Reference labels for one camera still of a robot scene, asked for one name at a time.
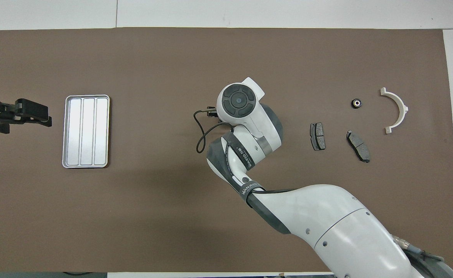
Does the brown table mat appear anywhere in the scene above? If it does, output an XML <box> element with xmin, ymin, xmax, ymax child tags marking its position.
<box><xmin>0</xmin><ymin>27</ymin><xmax>453</xmax><ymax>273</ymax></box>

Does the rectangular dark brake pad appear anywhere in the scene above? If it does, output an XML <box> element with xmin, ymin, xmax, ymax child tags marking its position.
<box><xmin>310</xmin><ymin>122</ymin><xmax>326</xmax><ymax>151</ymax></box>

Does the silver metal tray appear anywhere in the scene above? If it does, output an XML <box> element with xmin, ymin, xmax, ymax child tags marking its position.
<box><xmin>62</xmin><ymin>95</ymin><xmax>110</xmax><ymax>169</ymax></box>

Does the elongated dark brake pad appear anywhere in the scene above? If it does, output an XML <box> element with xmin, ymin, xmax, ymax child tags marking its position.
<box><xmin>346</xmin><ymin>130</ymin><xmax>370</xmax><ymax>163</ymax></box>

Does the white semicircular bracket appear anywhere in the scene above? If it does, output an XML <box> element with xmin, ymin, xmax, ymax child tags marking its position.
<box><xmin>380</xmin><ymin>88</ymin><xmax>409</xmax><ymax>134</ymax></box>

